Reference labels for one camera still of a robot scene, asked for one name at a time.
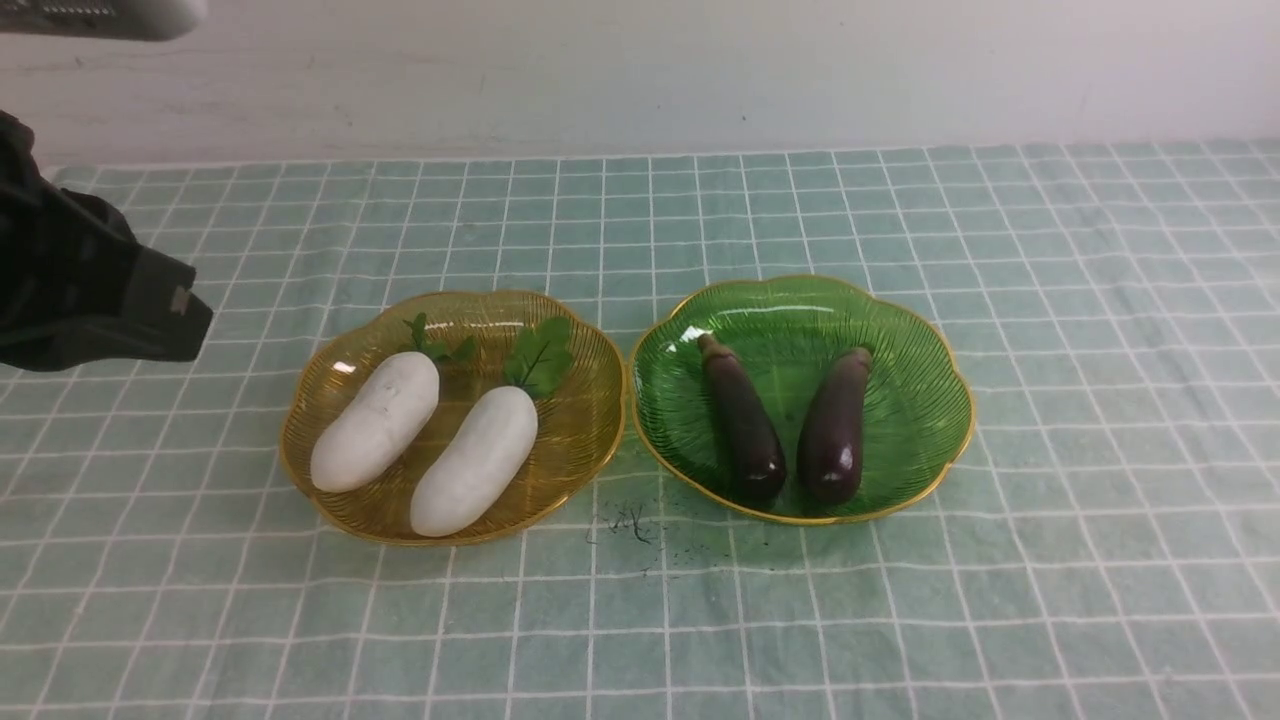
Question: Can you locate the amber plastic plate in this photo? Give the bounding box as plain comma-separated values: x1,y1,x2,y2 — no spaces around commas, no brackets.
279,290,625,547

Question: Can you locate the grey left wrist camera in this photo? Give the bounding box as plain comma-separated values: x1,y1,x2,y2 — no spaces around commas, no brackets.
1,1,209,42

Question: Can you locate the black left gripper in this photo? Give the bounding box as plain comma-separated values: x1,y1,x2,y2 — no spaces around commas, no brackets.
1,114,214,372

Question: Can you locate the purple eggplant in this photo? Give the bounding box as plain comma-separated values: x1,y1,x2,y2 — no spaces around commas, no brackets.
698,333,788,505
797,347,873,505

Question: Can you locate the white radish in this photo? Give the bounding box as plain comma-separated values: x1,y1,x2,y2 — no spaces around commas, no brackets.
410,316,575,538
310,313,477,493

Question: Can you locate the green checkered tablecloth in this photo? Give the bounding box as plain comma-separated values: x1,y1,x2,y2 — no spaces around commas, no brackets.
1,138,1279,719

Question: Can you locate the green plastic plate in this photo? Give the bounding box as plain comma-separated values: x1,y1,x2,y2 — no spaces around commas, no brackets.
630,275,977,527

